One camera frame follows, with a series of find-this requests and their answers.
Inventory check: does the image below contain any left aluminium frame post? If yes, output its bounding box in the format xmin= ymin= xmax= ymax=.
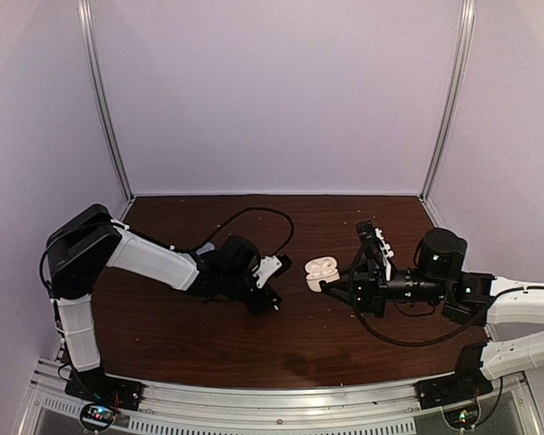
xmin=77 ymin=0 xmax=135 ymax=203

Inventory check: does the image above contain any right aluminium frame post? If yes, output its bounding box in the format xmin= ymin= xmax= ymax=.
xmin=420 ymin=0 xmax=475 ymax=203

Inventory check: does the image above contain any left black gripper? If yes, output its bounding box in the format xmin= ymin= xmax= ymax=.
xmin=221 ymin=267 xmax=282 ymax=315

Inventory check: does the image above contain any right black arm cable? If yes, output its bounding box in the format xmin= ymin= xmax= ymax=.
xmin=348 ymin=253 xmax=495 ymax=346

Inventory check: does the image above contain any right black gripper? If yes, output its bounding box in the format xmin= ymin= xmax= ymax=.
xmin=322 ymin=258 xmax=449 ymax=320

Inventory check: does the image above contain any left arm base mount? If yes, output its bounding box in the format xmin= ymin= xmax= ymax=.
xmin=64 ymin=366 xmax=143 ymax=411

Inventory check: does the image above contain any aluminium frame post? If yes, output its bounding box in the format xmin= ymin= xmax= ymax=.
xmin=420 ymin=0 xmax=475 ymax=203
xmin=77 ymin=0 xmax=135 ymax=203

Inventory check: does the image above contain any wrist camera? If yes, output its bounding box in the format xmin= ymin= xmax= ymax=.
xmin=251 ymin=254 xmax=292 ymax=289
xmin=355 ymin=220 xmax=396 ymax=282

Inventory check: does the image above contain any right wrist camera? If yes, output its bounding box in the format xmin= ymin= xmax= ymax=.
xmin=355 ymin=220 xmax=396 ymax=282

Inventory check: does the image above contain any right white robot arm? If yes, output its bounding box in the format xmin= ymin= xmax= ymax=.
xmin=305 ymin=222 xmax=544 ymax=401

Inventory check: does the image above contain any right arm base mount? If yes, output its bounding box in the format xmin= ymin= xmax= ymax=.
xmin=415 ymin=343 xmax=493 ymax=410

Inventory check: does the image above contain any white earbud charging case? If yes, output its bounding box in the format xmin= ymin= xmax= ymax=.
xmin=305 ymin=256 xmax=340 ymax=293

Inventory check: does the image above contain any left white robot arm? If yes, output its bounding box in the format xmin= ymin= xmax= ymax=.
xmin=38 ymin=204 xmax=292 ymax=402

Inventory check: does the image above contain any front aluminium rail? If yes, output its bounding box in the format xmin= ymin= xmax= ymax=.
xmin=20 ymin=357 xmax=543 ymax=435

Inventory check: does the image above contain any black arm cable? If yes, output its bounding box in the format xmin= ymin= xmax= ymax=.
xmin=180 ymin=206 xmax=296 ymax=259
xmin=348 ymin=253 xmax=495 ymax=346

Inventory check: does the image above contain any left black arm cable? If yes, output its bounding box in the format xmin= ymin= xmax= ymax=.
xmin=180 ymin=206 xmax=296 ymax=259

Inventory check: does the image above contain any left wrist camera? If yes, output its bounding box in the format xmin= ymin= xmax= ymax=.
xmin=251 ymin=254 xmax=292 ymax=289

